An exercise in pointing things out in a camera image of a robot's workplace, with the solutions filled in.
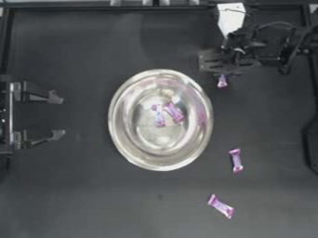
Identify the purple candy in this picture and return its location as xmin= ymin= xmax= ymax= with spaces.
xmin=150 ymin=103 xmax=169 ymax=129
xmin=206 ymin=193 xmax=237 ymax=220
xmin=228 ymin=148 xmax=245 ymax=175
xmin=217 ymin=73 xmax=230 ymax=90
xmin=162 ymin=101 xmax=186 ymax=125

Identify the steel bowl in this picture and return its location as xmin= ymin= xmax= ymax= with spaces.
xmin=108 ymin=68 xmax=216 ymax=172

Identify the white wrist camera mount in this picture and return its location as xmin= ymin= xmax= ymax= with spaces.
xmin=216 ymin=2 xmax=249 ymax=38

